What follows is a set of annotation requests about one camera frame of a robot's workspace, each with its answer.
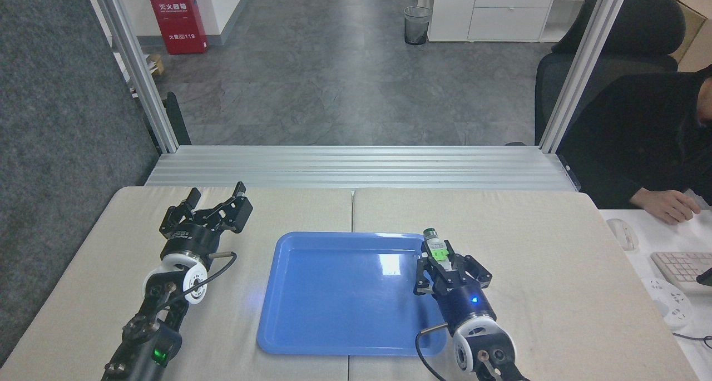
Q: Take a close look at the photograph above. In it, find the black office chair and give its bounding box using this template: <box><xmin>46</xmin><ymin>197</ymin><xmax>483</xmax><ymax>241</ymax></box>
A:
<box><xmin>535</xmin><ymin>0</ymin><xmax>688</xmax><ymax>146</ymax></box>

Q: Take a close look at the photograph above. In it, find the white computer mouse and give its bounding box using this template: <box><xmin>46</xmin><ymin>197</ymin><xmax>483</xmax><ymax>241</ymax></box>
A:
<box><xmin>606</xmin><ymin>219</ymin><xmax>639</xmax><ymax>252</ymax></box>

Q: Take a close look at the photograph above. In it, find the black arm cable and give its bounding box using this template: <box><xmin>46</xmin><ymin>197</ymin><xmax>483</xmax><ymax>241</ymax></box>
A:
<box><xmin>415</xmin><ymin>323</ymin><xmax>449</xmax><ymax>381</ymax></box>
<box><xmin>166</xmin><ymin>251</ymin><xmax>238</xmax><ymax>310</ymax></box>

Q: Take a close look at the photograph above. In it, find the white drawer cabinet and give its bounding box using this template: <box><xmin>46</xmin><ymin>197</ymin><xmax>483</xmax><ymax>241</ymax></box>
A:
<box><xmin>426</xmin><ymin>0</ymin><xmax>560</xmax><ymax>43</ymax></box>

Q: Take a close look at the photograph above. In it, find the silver aluminium rail platform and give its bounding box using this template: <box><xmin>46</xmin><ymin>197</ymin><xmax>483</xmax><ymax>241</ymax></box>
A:
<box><xmin>144</xmin><ymin>145</ymin><xmax>577</xmax><ymax>192</ymax></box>

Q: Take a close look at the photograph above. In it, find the person's hand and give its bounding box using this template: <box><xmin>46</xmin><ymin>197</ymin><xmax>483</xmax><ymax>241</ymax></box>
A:
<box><xmin>640</xmin><ymin>189</ymin><xmax>702</xmax><ymax>225</ymax></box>

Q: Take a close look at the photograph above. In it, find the white power strip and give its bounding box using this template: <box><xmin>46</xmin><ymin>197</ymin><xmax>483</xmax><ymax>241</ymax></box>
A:
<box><xmin>640</xmin><ymin>276</ymin><xmax>695</xmax><ymax>329</ymax></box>

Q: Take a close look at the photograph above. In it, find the thin black desk cable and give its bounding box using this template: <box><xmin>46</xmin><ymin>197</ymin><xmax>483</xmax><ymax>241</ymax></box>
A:
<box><xmin>672</xmin><ymin>331</ymin><xmax>712</xmax><ymax>350</ymax></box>

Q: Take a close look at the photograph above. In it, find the blue plastic tray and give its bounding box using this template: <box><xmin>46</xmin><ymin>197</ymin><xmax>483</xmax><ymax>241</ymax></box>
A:
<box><xmin>256</xmin><ymin>231</ymin><xmax>448</xmax><ymax>357</ymax></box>

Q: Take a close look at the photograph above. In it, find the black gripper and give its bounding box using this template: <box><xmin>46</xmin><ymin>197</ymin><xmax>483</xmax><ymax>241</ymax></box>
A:
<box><xmin>414</xmin><ymin>241</ymin><xmax>497</xmax><ymax>333</ymax></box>
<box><xmin>160</xmin><ymin>182</ymin><xmax>254</xmax><ymax>261</ymax></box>

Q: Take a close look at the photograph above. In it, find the white keyboard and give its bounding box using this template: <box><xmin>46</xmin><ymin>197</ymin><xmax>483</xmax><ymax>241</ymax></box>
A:
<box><xmin>650</xmin><ymin>251</ymin><xmax>712</xmax><ymax>296</ymax></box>

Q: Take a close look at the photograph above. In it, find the red fire extinguisher box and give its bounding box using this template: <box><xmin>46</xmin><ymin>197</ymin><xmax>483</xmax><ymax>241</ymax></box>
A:
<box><xmin>146</xmin><ymin>0</ymin><xmax>209</xmax><ymax>56</ymax></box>

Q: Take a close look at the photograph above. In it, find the person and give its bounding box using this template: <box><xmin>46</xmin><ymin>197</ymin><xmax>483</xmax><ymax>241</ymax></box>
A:
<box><xmin>558</xmin><ymin>64</ymin><xmax>712</xmax><ymax>210</ymax></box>

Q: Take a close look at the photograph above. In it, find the silver aluminium post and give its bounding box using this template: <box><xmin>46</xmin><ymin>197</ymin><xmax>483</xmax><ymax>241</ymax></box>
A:
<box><xmin>538</xmin><ymin>0</ymin><xmax>635</xmax><ymax>153</ymax></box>
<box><xmin>83</xmin><ymin>0</ymin><xmax>179</xmax><ymax>154</ymax></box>

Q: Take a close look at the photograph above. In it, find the black panel foot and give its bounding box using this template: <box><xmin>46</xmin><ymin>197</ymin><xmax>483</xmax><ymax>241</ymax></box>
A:
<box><xmin>165</xmin><ymin>92</ymin><xmax>192</xmax><ymax>147</ymax></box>

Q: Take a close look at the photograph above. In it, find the grey mesh waste bin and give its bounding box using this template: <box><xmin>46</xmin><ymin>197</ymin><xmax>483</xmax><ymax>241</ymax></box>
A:
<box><xmin>404</xmin><ymin>6</ymin><xmax>432</xmax><ymax>46</ymax></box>

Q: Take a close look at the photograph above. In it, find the switch part with green clip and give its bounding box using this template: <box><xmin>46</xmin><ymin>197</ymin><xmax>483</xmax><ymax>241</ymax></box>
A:
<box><xmin>423</xmin><ymin>228</ymin><xmax>452</xmax><ymax>270</ymax></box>

